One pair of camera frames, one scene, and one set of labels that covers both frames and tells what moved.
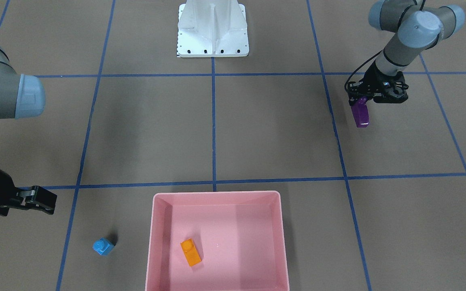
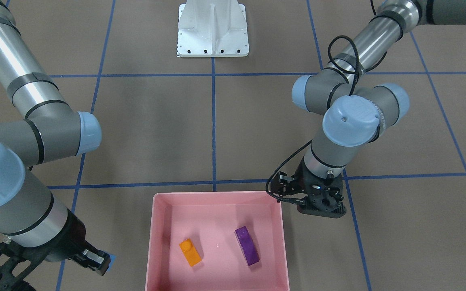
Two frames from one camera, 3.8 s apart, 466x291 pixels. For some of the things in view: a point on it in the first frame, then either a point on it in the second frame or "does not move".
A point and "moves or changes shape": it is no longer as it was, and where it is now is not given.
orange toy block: (191, 253) does not move
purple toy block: (360, 113) moves or changes shape
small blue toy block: (103, 247) -> (113, 259)
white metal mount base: (212, 28) does not move
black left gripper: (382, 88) -> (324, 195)
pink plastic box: (240, 236) does not move
